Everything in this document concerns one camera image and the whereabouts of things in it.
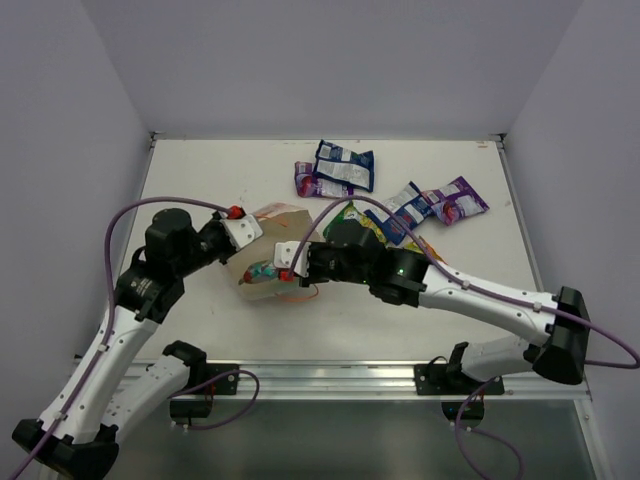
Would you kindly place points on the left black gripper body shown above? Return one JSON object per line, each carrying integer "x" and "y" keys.
{"x": 220, "y": 245}

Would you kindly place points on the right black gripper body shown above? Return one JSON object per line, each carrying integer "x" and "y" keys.
{"x": 326, "y": 266}

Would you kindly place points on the yellow green candy packet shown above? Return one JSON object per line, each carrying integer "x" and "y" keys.
{"x": 351, "y": 212}

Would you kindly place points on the green snack packet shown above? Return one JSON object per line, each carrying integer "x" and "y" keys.
{"x": 259, "y": 272}

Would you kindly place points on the white paper bag orange handles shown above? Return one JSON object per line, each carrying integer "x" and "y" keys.
{"x": 280, "y": 222}

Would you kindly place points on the orange fruit candy packet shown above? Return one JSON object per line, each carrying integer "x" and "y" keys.
{"x": 420, "y": 248}

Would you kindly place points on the blue white chips bag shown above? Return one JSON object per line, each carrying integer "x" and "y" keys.
{"x": 409, "y": 205}

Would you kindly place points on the purple blue snack bar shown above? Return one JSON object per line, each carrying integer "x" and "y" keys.
{"x": 308, "y": 185}

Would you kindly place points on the dark blue crisps bag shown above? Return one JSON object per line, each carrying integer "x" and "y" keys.
{"x": 345, "y": 167}

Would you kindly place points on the pink snack packet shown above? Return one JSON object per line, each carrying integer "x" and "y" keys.
{"x": 455, "y": 201}

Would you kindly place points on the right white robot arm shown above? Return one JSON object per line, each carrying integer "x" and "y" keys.
{"x": 546, "y": 333}

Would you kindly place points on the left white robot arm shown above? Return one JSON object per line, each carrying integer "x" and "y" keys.
{"x": 78, "y": 434}

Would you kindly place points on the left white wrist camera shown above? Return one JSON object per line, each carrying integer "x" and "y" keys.
{"x": 243, "y": 231}

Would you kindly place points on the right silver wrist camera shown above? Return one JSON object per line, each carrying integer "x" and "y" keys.
{"x": 292, "y": 255}

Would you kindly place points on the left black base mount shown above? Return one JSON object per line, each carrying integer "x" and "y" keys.
{"x": 199, "y": 405}

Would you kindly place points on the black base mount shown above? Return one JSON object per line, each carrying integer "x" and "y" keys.
{"x": 433, "y": 379}
{"x": 199, "y": 405}

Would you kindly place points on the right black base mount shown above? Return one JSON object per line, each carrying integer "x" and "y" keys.
{"x": 433, "y": 379}

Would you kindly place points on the aluminium front rail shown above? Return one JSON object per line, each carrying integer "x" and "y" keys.
{"x": 380, "y": 381}

